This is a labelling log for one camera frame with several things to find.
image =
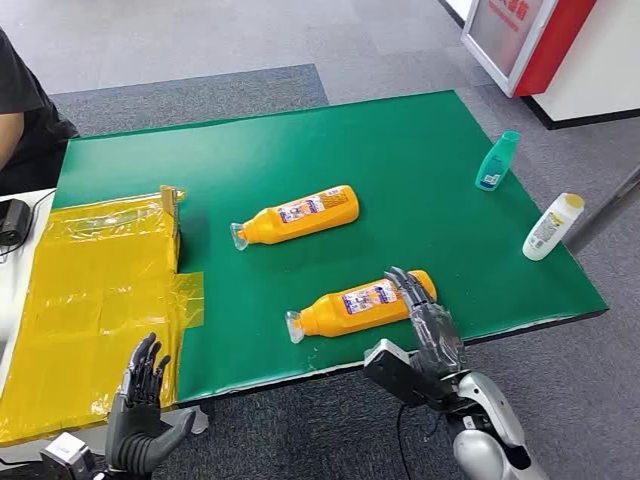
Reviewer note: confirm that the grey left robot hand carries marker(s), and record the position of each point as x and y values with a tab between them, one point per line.
135	417

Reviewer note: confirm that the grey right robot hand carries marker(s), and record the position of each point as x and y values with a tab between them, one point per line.
435	338

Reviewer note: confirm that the orange bottle with clear cap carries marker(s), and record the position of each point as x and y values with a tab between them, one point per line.
300	215
340	311

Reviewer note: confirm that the person's forearm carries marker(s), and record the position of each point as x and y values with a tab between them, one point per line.
9	139

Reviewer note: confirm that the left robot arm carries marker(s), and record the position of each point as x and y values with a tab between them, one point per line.
132	458

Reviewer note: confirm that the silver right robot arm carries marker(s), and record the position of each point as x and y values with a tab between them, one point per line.
487	430

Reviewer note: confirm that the white bottle with yellow cap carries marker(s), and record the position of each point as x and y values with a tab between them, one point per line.
550	228

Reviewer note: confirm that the teal bottle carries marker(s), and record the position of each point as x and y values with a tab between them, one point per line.
496	162

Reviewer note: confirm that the box wrapped in yellow plastic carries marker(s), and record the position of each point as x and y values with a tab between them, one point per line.
90	298

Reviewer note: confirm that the green table mat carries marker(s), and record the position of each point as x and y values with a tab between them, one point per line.
350	146

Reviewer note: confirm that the black device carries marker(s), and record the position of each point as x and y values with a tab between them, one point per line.
13	222

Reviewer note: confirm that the grey metal pole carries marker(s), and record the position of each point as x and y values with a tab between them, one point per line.
605	212

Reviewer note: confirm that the red and white sign cabinet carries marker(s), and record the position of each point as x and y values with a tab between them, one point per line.
540	46

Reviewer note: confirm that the white counter with black base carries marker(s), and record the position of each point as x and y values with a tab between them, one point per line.
595	73

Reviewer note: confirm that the person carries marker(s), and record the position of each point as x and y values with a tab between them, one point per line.
30	106

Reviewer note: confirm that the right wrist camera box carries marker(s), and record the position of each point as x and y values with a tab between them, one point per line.
395	374

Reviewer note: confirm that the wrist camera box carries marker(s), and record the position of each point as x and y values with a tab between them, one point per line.
65	457
395	374

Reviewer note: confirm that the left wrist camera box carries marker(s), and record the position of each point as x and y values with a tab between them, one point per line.
65	457

